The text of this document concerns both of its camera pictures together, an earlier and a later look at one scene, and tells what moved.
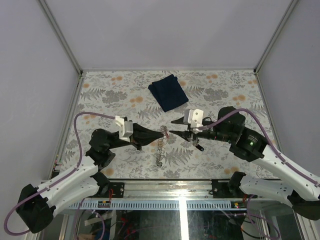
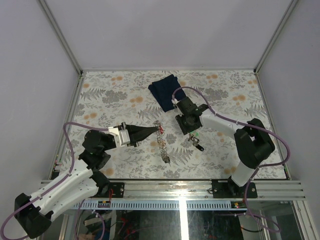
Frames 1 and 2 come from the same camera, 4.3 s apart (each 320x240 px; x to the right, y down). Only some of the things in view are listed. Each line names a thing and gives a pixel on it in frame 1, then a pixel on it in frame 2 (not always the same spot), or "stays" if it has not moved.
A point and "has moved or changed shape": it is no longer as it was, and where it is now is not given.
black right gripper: (186, 134) -> (185, 130)
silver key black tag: (197, 145) stays
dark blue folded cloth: (168, 92) stays
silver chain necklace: (162, 146) has moved or changed shape
